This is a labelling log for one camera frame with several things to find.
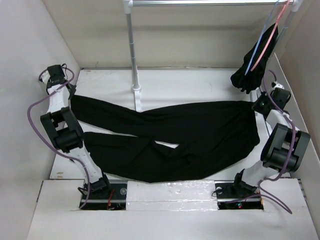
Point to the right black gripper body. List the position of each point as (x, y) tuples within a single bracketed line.
[(262, 101)]

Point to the black trousers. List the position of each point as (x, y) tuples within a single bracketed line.
[(174, 143)]

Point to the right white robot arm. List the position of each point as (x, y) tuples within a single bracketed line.
[(284, 150)]

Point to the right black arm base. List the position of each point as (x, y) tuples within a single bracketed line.
[(231, 198)]

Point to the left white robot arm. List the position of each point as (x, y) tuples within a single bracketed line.
[(66, 134)]

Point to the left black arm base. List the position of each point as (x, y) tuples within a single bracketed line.
[(106, 200)]

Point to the black garment on hanger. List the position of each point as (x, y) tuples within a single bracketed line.
[(249, 76)]

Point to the pink clothes hanger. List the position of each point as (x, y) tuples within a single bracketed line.
[(265, 46)]

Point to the blue clothes hanger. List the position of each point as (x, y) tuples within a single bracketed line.
[(260, 37)]

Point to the silver clothes rack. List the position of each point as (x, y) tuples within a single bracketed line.
[(129, 4)]

